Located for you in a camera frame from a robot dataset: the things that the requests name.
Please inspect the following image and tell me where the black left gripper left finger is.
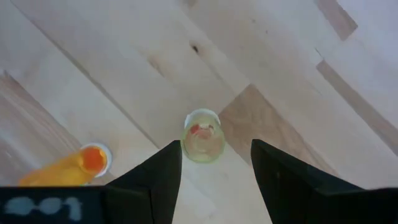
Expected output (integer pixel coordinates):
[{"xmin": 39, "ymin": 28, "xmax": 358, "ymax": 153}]
[{"xmin": 104, "ymin": 139, "xmax": 183, "ymax": 224}]

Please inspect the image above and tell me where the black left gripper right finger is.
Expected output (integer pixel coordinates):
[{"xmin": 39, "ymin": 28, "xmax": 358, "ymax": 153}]
[{"xmin": 250, "ymin": 138, "xmax": 364, "ymax": 224}]

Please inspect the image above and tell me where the pale green bottle with pills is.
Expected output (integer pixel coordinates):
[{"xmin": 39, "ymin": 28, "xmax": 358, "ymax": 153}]
[{"xmin": 180, "ymin": 108, "xmax": 226, "ymax": 164}]

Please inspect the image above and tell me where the orange pill bottle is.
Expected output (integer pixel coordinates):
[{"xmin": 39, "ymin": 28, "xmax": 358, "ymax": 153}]
[{"xmin": 17, "ymin": 142, "xmax": 113, "ymax": 187}]

